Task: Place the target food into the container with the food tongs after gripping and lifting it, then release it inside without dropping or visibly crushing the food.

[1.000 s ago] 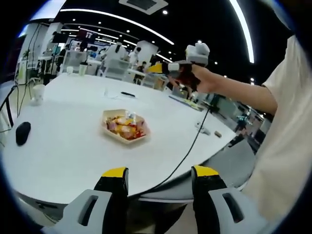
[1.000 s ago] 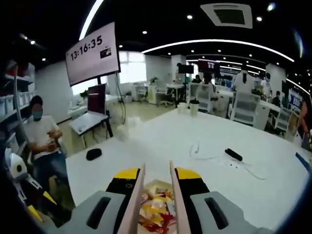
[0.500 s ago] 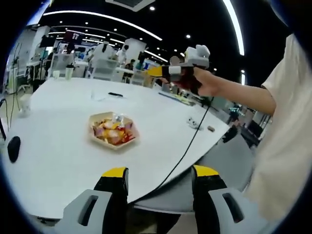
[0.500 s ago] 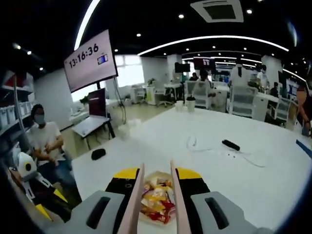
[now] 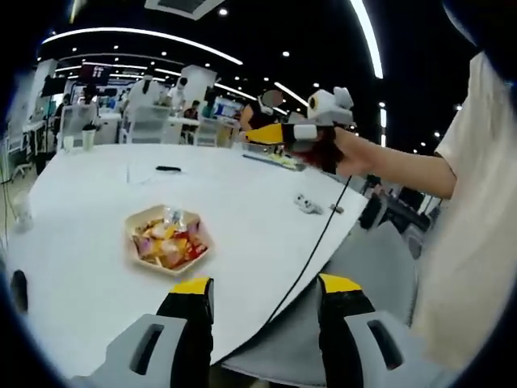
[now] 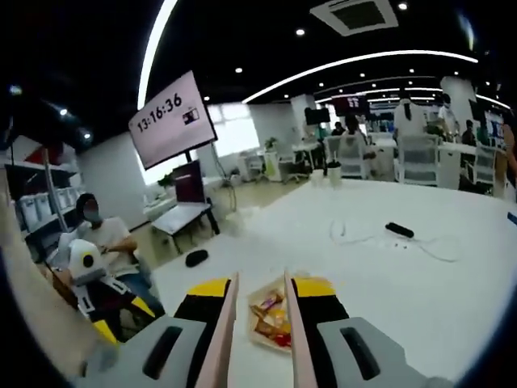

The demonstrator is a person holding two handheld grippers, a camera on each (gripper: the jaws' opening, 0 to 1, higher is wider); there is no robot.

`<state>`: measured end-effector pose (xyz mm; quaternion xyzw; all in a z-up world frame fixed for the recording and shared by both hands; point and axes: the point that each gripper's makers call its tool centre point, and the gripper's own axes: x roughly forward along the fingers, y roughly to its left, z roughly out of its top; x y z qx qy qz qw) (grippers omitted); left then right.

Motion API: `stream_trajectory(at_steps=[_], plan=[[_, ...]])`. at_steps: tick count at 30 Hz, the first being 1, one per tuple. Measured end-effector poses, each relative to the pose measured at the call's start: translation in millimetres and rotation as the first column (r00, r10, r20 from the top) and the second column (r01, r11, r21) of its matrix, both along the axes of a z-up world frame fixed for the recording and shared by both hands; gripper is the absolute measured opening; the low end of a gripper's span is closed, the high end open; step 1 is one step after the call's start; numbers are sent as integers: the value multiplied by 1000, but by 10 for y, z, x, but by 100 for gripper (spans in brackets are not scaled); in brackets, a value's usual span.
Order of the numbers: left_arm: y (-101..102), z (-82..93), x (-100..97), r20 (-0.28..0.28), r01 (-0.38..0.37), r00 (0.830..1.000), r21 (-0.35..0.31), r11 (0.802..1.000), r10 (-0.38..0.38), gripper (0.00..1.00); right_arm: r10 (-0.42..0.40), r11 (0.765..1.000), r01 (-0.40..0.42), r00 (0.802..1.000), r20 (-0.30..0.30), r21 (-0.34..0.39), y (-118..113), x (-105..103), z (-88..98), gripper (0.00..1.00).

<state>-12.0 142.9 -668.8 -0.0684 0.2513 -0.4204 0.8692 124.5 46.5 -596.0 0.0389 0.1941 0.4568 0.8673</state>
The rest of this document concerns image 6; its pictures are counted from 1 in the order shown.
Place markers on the grey desk with black legs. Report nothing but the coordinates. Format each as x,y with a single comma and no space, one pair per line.
177,216

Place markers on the ceiling air conditioner vent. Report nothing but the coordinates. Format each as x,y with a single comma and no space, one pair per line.
355,16

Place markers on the small white cup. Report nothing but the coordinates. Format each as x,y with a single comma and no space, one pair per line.
317,178

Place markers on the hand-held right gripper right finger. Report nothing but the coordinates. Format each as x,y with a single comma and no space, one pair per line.
329,313

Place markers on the dark purple monitor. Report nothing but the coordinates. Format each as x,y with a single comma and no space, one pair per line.
189,182

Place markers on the pink food tongs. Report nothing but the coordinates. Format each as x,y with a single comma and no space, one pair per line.
224,331

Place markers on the black computer mouse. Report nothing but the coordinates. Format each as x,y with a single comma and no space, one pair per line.
196,258

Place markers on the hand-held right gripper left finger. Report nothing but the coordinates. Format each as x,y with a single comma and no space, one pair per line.
194,313

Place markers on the green potted plant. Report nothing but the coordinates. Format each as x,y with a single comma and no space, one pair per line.
271,144

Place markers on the beige hexagonal container tray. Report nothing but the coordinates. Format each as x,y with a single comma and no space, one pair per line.
258,341

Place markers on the tall cup with dark lid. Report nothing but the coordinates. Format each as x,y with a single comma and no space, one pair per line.
334,175

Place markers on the hanging dark red display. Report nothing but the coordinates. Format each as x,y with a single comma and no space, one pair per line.
351,104

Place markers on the white storage shelf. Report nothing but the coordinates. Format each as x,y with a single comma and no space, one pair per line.
32,206

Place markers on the blue cloth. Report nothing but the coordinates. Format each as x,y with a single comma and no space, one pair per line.
513,218

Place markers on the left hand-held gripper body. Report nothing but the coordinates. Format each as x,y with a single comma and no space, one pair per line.
91,262

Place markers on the large wall screen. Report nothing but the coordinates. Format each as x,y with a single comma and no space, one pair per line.
173,125

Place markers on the black oblong device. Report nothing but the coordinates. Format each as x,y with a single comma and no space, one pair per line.
400,230

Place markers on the long ceiling light strip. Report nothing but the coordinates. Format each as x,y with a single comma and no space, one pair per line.
149,48
363,56

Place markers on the white mesh office chair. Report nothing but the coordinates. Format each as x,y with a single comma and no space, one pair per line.
484,165
351,161
418,161

